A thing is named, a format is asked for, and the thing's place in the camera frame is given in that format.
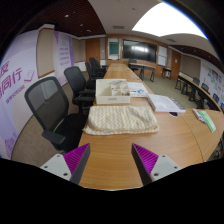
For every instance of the white compartment organizer tray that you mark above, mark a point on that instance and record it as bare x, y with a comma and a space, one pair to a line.
106, 96

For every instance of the white wall whiteboard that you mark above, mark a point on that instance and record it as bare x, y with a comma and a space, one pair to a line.
162, 55

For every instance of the white printed paper sheet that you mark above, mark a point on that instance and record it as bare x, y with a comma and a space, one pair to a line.
135, 85

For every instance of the colourful wall poster display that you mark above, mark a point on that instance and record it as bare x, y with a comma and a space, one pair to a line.
213, 81

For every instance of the small white and blue box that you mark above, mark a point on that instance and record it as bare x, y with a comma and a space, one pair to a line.
140, 93

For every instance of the curved wooden long table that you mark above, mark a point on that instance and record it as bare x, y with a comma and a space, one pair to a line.
190, 85

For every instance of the cream zigzag-patterned towel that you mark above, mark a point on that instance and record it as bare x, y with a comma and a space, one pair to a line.
120, 120

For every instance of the tall purple wall banner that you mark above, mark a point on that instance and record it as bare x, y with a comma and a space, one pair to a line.
64, 53

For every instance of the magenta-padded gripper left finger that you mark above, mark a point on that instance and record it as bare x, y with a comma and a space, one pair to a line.
77, 159

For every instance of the green-panelled white wall board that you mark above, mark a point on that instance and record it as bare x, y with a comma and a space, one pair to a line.
113, 48

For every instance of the small dark-legged table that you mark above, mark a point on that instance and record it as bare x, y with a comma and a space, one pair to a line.
166, 70

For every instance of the large black wall screen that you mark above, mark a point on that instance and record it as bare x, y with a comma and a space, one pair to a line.
139, 50

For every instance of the large bright ceiling light panel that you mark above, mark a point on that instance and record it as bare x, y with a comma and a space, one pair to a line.
166, 21

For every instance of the thick white book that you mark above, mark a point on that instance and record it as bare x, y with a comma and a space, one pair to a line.
164, 103

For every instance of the small wooden desk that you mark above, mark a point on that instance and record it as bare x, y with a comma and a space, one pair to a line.
143, 66

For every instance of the black mesh office chair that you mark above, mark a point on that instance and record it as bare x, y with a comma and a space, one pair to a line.
76, 81
50, 106

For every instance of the wide purple lettered wall banner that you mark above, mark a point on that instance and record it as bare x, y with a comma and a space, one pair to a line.
16, 80

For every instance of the green booklet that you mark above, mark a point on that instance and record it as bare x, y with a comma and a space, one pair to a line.
208, 120

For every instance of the row of black office chairs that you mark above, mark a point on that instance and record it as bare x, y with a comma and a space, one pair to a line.
95, 68
204, 88

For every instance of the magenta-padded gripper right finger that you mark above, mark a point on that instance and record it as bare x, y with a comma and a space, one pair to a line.
145, 160

